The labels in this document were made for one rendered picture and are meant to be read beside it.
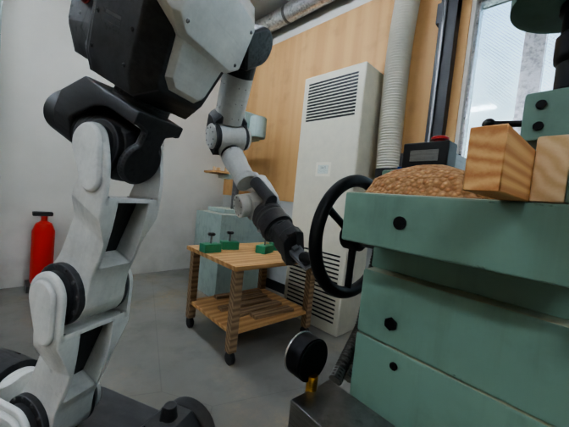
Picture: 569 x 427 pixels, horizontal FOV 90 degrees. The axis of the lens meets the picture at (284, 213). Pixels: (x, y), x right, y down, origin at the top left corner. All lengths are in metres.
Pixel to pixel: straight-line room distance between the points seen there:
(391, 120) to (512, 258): 1.76
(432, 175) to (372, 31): 2.27
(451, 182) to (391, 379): 0.25
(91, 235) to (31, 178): 2.23
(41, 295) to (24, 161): 2.21
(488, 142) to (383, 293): 0.25
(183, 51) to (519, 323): 0.63
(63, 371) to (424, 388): 0.75
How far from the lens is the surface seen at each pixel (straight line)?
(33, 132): 2.97
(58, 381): 0.93
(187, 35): 0.63
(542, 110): 0.56
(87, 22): 0.76
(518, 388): 0.38
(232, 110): 0.92
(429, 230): 0.31
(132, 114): 0.66
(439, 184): 0.32
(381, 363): 0.43
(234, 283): 1.50
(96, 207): 0.69
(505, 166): 0.22
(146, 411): 1.19
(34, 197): 2.96
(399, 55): 2.15
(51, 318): 0.81
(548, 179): 0.29
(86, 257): 0.77
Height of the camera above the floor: 0.88
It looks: 3 degrees down
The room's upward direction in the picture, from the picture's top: 6 degrees clockwise
